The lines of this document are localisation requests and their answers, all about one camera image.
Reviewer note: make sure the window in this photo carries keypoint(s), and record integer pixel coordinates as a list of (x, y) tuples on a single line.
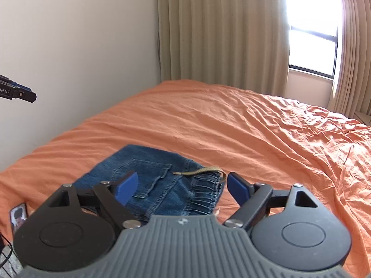
[(313, 49)]

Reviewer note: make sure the blue denim pants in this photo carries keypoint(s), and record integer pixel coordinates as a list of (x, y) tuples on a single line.
[(162, 185)]

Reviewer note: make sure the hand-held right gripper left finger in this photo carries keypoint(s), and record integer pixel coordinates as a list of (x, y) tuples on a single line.
[(127, 188)]

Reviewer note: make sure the orange bed sheet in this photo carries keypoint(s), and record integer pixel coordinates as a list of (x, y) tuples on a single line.
[(232, 127)]

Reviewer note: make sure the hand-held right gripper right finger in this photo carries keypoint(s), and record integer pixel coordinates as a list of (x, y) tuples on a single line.
[(236, 188)]

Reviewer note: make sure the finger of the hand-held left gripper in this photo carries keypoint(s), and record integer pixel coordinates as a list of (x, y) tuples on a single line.
[(26, 95)]

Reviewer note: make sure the beige wide curtain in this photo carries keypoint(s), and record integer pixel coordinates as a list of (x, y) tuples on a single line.
[(220, 29)]

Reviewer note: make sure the smartphone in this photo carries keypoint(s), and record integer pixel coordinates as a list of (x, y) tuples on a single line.
[(18, 219)]

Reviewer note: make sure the beige low ledge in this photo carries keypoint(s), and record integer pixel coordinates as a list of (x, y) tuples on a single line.
[(363, 118)]

